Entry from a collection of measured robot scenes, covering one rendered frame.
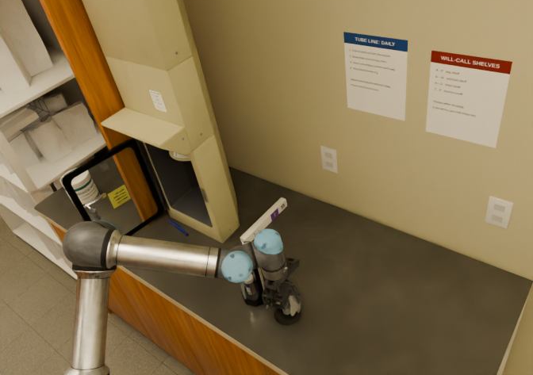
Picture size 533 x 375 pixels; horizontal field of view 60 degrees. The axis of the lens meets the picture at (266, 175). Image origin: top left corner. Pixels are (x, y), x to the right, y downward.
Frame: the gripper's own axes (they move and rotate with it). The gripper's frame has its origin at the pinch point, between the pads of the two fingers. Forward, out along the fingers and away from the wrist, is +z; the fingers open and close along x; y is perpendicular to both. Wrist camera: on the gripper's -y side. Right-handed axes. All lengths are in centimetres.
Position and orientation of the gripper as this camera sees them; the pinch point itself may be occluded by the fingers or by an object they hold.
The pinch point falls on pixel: (286, 305)
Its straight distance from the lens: 156.1
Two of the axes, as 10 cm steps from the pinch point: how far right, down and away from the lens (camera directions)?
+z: 1.6, 7.6, 6.3
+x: 9.1, 1.3, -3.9
